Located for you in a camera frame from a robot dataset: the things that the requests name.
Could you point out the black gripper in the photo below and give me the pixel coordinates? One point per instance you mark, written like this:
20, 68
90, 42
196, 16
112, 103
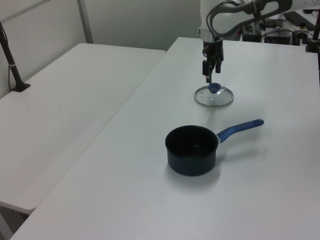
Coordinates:
212, 50

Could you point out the black electronics equipment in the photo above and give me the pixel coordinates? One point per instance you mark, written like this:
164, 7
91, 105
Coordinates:
280, 32

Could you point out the white folding side table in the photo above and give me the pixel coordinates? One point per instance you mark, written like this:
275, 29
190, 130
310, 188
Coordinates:
62, 117

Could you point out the black camera stand pole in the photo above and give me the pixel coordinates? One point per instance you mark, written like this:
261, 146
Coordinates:
11, 62

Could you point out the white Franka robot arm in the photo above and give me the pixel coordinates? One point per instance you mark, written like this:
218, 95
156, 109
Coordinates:
225, 17

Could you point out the black clamp pole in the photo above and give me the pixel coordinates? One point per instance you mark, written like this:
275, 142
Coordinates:
314, 37

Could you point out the glass lid with blue knob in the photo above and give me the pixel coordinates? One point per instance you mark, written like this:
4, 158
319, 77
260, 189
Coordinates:
214, 96

